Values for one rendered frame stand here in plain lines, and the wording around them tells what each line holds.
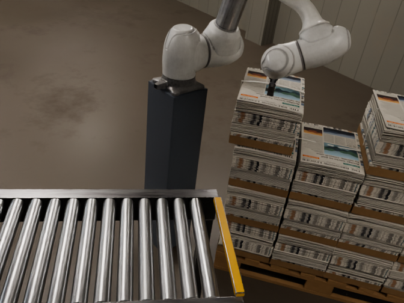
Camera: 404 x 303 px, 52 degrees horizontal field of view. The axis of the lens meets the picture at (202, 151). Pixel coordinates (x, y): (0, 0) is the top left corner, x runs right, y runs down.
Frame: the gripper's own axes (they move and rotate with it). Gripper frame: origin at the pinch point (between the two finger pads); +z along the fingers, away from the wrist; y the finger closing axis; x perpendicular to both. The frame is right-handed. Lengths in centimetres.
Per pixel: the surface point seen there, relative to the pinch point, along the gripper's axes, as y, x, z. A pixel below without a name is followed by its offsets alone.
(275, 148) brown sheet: 31.7, 7.5, 12.1
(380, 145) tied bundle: 21, 48, 6
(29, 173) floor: 91, -149, 85
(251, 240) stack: 84, 7, 38
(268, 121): 20.5, 1.7, 6.9
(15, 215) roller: 68, -75, -46
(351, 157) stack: 29, 42, 23
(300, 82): 0.0, 12.3, 29.1
